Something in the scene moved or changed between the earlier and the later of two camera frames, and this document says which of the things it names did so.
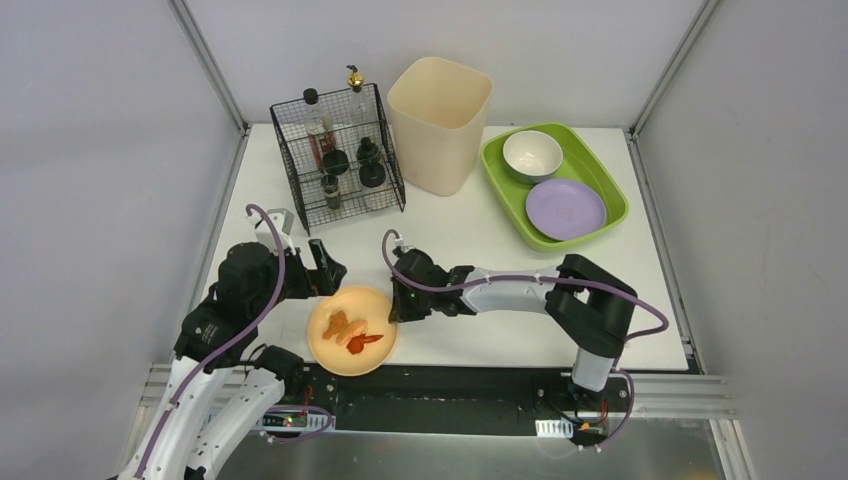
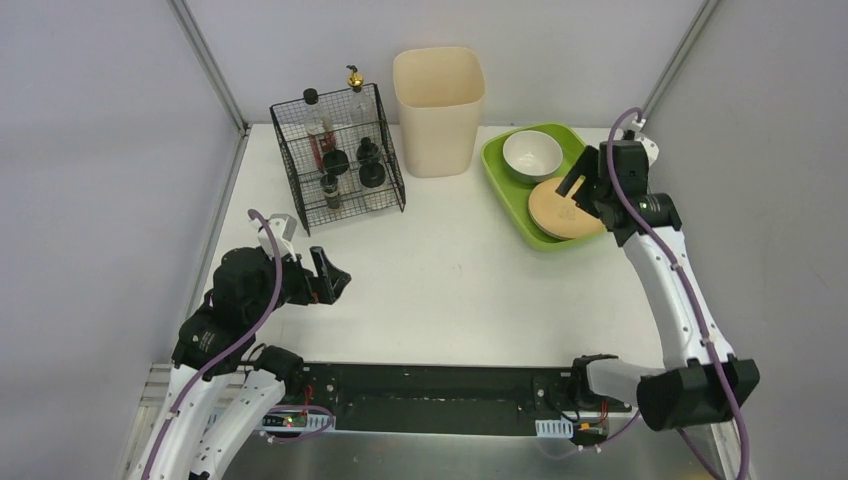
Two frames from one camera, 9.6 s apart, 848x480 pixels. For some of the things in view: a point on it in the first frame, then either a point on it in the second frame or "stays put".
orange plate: (356, 303) -> (560, 216)
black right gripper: (403, 304) -> (592, 191)
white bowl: (533, 155) stays put
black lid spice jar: (372, 175) stays put
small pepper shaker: (330, 188) stays put
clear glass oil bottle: (360, 115) stays put
